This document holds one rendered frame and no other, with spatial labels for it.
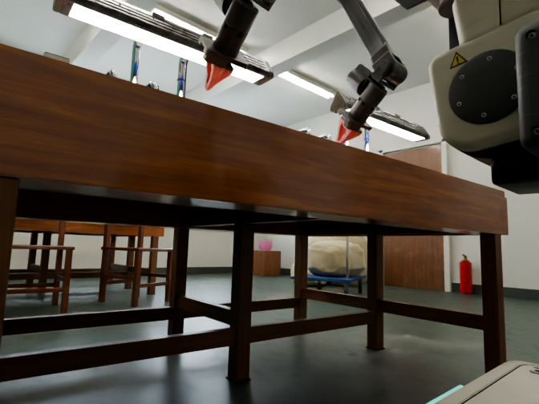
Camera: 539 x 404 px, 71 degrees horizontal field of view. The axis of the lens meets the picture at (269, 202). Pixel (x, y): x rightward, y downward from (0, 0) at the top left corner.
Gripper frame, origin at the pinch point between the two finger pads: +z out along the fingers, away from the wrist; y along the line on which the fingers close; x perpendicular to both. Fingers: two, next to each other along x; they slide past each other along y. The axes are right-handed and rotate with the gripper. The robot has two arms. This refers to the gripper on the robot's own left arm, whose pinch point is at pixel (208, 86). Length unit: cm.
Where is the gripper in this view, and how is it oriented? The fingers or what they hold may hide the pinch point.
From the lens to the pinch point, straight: 91.4
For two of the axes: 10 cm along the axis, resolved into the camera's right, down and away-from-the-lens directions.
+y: -7.9, -1.0, -6.0
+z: -4.9, 6.9, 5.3
